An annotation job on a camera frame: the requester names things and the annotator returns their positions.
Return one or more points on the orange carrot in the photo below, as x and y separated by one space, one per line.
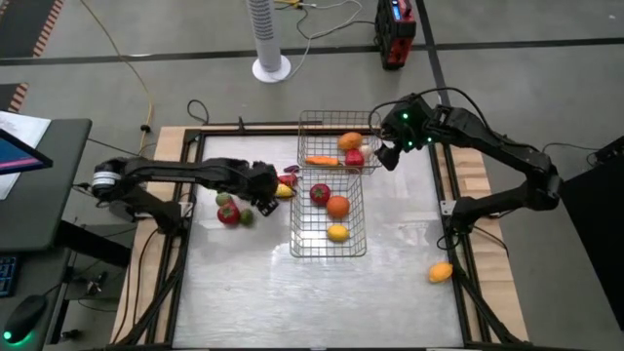
322 160

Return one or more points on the long red chili pepper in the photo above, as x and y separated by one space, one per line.
289 179

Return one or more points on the white tower fan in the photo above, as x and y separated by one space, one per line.
267 39

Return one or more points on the red bell pepper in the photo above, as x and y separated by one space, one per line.
354 158

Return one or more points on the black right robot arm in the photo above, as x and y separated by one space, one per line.
497 141

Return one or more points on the yellow-orange mango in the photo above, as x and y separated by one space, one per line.
440 272

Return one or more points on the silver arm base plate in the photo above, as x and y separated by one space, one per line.
447 207

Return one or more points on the orange fruit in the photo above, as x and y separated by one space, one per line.
338 206

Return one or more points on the black aluminium table frame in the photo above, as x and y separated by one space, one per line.
192 141

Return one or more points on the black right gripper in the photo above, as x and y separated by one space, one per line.
409 124

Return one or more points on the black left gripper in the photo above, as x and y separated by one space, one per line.
253 180

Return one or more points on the green avocado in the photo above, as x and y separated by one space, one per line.
223 198

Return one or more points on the black mat with striped edge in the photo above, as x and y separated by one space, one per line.
19 24

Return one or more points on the yellow-orange potato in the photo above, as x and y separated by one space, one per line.
350 141

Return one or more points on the small purple eggplant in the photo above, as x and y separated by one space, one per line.
291 168

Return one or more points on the red tomato with green stem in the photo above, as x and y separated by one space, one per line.
228 213

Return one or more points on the white paper sheet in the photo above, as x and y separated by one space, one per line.
24 127

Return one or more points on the computer monitor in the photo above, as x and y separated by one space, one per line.
19 155

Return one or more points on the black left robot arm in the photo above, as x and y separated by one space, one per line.
170 170

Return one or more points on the bright red apple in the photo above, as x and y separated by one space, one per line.
320 193

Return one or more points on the dark grey desk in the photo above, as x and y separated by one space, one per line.
49 195

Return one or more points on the yellow lemon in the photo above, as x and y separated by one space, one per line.
285 191
338 233

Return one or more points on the red black power unit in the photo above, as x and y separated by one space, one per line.
395 31

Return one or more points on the backlit keyboard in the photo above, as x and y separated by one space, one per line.
7 275

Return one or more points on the black cabinet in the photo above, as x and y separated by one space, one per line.
592 219

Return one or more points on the black computer mouse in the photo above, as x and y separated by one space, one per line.
24 317

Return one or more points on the small green lime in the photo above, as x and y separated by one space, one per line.
246 216

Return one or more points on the plywood base board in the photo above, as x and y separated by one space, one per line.
492 273

